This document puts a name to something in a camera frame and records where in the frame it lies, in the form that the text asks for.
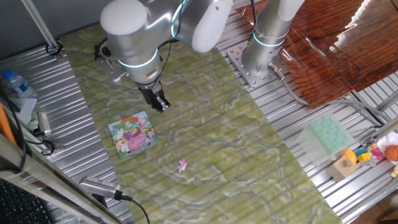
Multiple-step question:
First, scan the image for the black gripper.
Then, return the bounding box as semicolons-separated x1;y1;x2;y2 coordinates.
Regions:
137;81;171;113

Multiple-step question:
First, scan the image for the pink blue white puzzle piece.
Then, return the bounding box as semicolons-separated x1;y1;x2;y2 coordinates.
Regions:
176;158;188;174

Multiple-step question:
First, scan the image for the butterfly girl puzzle board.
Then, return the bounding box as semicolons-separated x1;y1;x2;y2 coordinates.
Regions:
107;110;160;160

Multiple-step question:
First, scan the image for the green marble pattern mat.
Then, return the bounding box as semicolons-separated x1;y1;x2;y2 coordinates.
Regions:
60;23;343;224

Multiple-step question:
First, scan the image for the silver robot mounting plate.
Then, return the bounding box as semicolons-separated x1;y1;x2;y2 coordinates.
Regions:
226;40;289;88

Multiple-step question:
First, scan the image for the white paper card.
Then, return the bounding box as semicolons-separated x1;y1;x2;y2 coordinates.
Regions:
7;96;38;125

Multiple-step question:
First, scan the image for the blue cap water bottle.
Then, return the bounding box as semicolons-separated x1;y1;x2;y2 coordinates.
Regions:
2;68;38;99

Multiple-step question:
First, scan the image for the aluminium pole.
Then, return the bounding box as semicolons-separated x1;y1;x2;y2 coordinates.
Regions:
21;0;64;60

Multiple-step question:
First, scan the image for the orange bar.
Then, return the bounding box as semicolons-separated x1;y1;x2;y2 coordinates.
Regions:
0;102;17;146

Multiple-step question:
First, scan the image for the green plastic grid tray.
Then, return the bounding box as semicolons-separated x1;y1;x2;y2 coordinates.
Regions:
296;113;354;166

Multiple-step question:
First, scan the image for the black keyboard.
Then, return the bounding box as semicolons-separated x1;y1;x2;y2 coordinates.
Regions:
0;179;52;224

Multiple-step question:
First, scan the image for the brown wood grain sheet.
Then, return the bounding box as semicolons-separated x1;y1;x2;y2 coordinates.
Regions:
234;0;398;110

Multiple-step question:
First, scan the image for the wooden cube block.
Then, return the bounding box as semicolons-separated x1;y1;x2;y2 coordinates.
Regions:
326;155;358;183

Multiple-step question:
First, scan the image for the orange toy egg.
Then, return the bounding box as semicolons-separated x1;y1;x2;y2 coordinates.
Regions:
341;148;358;166

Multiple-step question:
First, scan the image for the blue toy block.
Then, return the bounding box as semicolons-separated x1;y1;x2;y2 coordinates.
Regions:
354;147;371;158

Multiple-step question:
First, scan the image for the yellow toy block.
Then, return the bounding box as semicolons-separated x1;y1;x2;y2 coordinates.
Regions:
356;152;373;163

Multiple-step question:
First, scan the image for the pink toy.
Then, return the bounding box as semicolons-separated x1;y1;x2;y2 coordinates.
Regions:
369;147;383;161

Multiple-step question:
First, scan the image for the white cloth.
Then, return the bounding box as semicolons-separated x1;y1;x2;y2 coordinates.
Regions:
375;130;398;156

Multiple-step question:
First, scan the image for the orange toy basketball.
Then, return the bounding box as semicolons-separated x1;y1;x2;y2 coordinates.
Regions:
384;144;398;162

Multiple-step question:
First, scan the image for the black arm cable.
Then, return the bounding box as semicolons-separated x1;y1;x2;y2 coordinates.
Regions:
154;0;187;88

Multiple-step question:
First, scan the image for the wrist camera with grey bracket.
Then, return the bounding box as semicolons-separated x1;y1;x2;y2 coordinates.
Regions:
94;45;129;85

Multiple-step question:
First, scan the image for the black camera cable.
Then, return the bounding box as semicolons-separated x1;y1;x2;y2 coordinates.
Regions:
114;191;151;224

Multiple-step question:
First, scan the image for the silver depth camera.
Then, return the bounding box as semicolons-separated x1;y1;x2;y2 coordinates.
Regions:
77;175;121;200
36;111;52;137

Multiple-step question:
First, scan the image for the grey cable with metal connector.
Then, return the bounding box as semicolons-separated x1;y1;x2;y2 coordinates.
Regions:
267;62;393;125

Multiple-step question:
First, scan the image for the black cable ring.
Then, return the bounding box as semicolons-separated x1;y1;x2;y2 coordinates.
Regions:
45;41;64;57

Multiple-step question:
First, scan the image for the black cable loop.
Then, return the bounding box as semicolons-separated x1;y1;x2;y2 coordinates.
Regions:
248;0;259;43

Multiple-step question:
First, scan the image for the aluminium frame beam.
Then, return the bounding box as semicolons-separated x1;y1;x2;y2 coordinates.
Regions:
0;133;125;224

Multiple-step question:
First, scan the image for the aluminium frame bar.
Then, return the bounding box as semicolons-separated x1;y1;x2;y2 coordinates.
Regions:
371;116;398;141

